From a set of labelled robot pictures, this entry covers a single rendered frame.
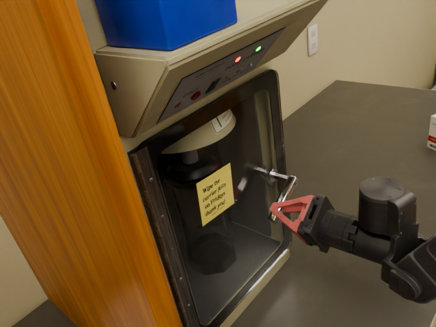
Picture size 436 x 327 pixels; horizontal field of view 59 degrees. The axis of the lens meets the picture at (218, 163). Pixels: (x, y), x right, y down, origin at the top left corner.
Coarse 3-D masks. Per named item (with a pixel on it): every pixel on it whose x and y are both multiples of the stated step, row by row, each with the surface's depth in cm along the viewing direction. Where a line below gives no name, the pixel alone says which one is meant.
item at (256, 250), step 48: (240, 96) 59; (144, 144) 47; (192, 144) 54; (240, 144) 62; (192, 192) 56; (240, 192) 65; (192, 240) 58; (240, 240) 68; (288, 240) 82; (192, 288) 61; (240, 288) 72
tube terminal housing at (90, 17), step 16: (80, 0) 38; (80, 16) 39; (96, 16) 40; (96, 32) 40; (96, 48) 41; (96, 64) 41; (272, 64) 66; (240, 80) 60; (208, 96) 55; (112, 112) 44; (192, 112) 54; (160, 128) 50; (128, 144) 47; (128, 160) 47; (144, 208) 51; (288, 256) 88; (272, 272) 84; (256, 288) 80; (240, 304) 76
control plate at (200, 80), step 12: (276, 36) 50; (252, 48) 47; (264, 48) 51; (228, 60) 44; (240, 60) 48; (252, 60) 52; (204, 72) 41; (216, 72) 45; (228, 72) 48; (180, 84) 39; (192, 84) 42; (204, 84) 45; (180, 96) 43; (204, 96) 50; (168, 108) 43; (180, 108) 47
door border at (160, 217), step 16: (144, 160) 48; (144, 176) 48; (160, 192) 51; (160, 208) 52; (160, 224) 52; (160, 240) 53; (176, 256) 57; (176, 272) 57; (192, 304) 62; (192, 320) 63
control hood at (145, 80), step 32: (256, 0) 51; (288, 0) 47; (320, 0) 51; (224, 32) 39; (256, 32) 43; (288, 32) 53; (128, 64) 37; (160, 64) 34; (192, 64) 37; (128, 96) 40; (160, 96) 38; (128, 128) 43
